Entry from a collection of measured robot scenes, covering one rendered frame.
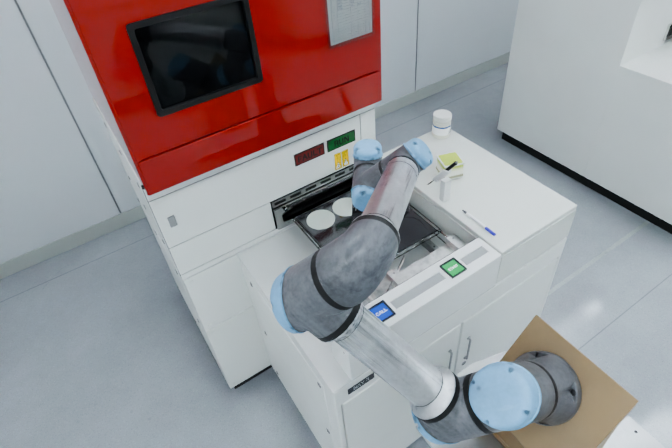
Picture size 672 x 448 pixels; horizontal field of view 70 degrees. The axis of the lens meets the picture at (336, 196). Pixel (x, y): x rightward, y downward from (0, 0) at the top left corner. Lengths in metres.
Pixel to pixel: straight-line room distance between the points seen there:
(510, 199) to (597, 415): 0.76
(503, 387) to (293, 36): 0.99
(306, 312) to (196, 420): 1.58
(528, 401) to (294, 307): 0.45
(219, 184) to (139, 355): 1.33
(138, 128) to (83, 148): 1.75
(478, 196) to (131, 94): 1.10
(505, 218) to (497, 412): 0.76
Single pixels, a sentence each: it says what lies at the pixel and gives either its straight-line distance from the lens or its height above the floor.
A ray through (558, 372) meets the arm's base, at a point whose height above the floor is 1.10.
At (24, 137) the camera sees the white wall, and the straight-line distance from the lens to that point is 2.99.
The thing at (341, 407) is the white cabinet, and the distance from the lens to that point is 1.50.
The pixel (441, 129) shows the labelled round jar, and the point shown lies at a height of 1.01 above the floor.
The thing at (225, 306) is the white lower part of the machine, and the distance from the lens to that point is 1.90.
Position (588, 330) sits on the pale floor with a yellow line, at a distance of 2.65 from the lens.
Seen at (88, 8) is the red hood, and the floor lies 1.73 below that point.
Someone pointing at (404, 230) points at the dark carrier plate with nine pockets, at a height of 0.90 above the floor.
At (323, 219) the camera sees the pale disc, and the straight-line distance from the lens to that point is 1.68.
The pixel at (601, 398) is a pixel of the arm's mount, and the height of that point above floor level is 1.07.
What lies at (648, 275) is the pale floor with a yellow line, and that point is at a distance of 3.00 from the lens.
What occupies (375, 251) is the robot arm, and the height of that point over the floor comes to 1.46.
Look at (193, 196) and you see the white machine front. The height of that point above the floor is 1.13.
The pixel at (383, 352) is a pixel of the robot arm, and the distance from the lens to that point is 0.94.
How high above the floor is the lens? 2.05
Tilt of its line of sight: 40 degrees down
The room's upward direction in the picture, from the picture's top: 6 degrees counter-clockwise
